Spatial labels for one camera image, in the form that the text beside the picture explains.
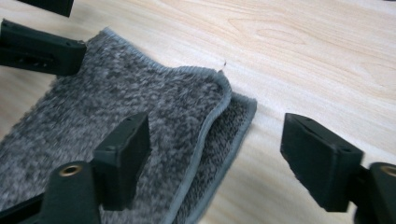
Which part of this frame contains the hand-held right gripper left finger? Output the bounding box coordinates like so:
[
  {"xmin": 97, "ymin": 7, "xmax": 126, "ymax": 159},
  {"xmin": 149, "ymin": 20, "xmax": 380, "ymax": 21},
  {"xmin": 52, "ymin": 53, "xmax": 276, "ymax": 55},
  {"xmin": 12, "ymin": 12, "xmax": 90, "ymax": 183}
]
[{"xmin": 92, "ymin": 112, "xmax": 153, "ymax": 212}]

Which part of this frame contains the grey fluffy towel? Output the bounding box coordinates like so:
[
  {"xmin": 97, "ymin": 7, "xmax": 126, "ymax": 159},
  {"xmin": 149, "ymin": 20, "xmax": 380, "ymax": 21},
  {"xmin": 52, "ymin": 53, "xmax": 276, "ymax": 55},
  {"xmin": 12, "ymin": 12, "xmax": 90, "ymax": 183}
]
[{"xmin": 0, "ymin": 26, "xmax": 259, "ymax": 224}]

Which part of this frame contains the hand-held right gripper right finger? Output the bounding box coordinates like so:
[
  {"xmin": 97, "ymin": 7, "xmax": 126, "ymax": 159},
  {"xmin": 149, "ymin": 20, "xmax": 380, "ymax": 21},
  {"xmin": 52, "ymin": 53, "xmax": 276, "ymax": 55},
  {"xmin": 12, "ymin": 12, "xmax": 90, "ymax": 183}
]
[{"xmin": 279, "ymin": 112, "xmax": 364, "ymax": 213}]

